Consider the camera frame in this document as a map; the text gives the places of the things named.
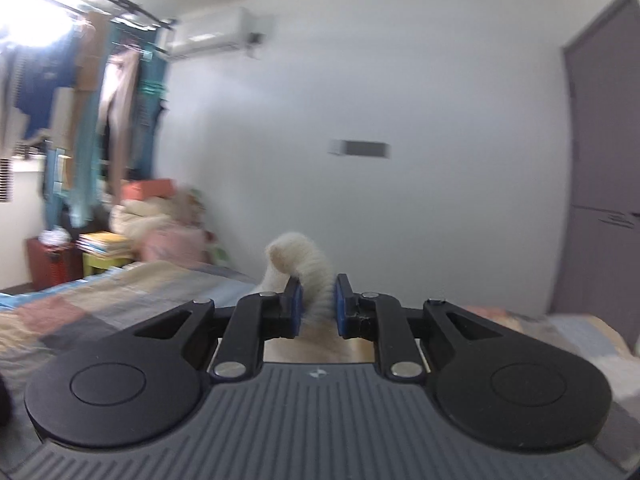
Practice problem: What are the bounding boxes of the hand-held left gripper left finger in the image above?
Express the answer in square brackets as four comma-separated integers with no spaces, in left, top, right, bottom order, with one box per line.
[132,276,304,380]

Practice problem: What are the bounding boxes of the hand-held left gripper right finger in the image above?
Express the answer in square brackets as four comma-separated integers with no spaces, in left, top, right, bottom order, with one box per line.
[335,274,506,380]

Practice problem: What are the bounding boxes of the cream towel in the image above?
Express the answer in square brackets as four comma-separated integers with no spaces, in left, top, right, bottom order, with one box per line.
[250,231,376,365]

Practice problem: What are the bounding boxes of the pink pillow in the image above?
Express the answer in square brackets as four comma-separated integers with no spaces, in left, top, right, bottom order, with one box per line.
[140,227,210,264]

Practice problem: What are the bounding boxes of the cream blanket pile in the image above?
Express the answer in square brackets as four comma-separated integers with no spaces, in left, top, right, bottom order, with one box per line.
[110,197,173,250]

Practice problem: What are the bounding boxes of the green stool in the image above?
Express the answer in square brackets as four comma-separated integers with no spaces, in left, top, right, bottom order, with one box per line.
[82,252,135,277]

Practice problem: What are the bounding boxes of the patchwork bed quilt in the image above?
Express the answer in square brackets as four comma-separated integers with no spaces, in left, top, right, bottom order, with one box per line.
[0,260,640,441]

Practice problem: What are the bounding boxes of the stack of books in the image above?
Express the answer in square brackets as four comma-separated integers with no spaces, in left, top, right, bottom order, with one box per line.
[77,231,133,256]

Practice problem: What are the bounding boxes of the red storage box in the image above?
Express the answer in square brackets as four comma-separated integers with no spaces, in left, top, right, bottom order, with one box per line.
[27,237,84,291]

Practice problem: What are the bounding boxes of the hanging clothes on rack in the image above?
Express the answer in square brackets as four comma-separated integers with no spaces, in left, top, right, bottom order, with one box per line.
[45,25,168,228]

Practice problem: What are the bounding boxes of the beige hanging garment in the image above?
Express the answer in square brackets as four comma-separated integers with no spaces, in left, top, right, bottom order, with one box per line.
[97,52,142,186]

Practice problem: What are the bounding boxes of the white air conditioner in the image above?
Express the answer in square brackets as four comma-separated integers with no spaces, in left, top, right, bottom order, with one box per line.
[167,7,276,58]

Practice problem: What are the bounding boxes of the grey door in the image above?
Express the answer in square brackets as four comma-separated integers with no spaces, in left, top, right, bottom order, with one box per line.
[550,0,640,356]

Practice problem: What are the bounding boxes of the grey wall switch panel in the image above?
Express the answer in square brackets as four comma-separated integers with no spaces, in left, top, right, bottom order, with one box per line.
[327,139,392,159]

